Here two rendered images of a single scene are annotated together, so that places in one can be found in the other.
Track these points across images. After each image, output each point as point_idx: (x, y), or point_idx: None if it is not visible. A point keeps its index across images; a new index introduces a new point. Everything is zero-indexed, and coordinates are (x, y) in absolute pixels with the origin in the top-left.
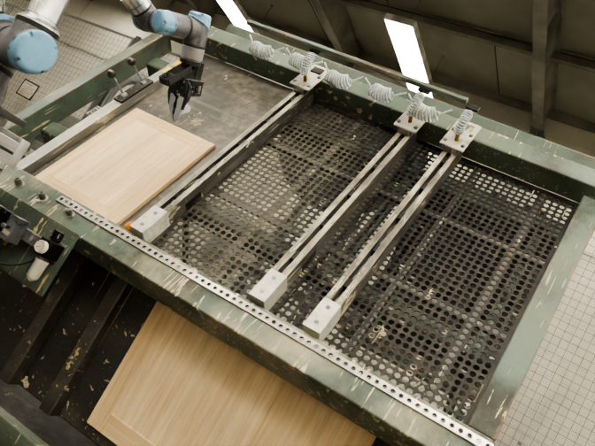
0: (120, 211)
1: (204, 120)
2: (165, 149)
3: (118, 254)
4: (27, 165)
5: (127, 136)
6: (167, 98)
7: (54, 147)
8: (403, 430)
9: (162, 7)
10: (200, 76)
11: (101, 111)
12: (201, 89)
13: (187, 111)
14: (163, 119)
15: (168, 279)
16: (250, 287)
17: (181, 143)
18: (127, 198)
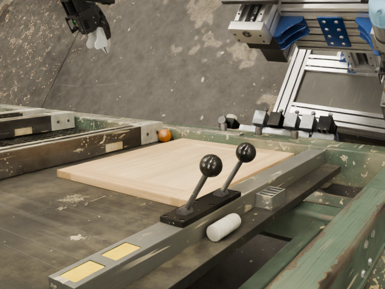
0: (178, 141)
1: (57, 199)
2: (132, 168)
3: (170, 123)
4: (307, 150)
5: (194, 176)
6: (110, 31)
7: (290, 158)
8: (18, 105)
9: None
10: (66, 11)
11: (252, 183)
12: (69, 25)
13: (90, 45)
14: (137, 200)
15: (129, 119)
16: (70, 131)
17: (107, 171)
18: (174, 147)
